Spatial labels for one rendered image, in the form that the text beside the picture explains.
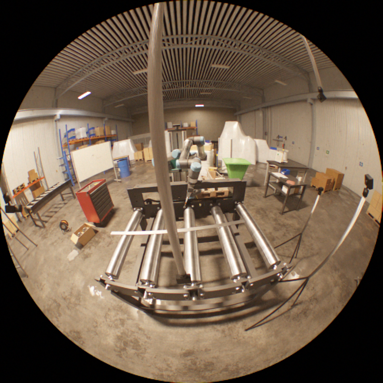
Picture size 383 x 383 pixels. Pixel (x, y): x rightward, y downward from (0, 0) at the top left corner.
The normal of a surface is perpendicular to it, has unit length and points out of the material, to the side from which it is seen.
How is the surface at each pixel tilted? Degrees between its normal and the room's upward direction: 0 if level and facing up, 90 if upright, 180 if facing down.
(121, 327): 0
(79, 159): 90
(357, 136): 90
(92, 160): 90
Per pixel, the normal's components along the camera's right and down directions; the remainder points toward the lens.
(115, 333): -0.05, -0.90
